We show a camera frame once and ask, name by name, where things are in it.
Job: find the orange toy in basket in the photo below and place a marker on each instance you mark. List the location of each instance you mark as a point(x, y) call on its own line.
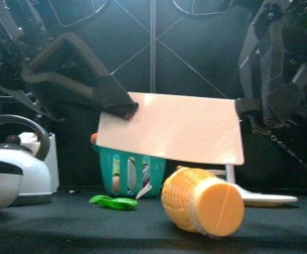
point(92, 138)

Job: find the white plastic stand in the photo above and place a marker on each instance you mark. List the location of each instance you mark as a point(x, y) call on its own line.
point(229, 173)

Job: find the white plate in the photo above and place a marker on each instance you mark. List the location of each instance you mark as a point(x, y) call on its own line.
point(268, 199)

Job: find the teal plastic slotted basket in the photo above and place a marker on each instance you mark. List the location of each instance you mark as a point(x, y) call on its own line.
point(129, 175)

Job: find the green plastic toy piece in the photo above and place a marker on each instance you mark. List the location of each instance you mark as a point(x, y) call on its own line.
point(115, 202)

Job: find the grey metal frame rod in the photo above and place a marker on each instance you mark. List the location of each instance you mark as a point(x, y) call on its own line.
point(153, 46)

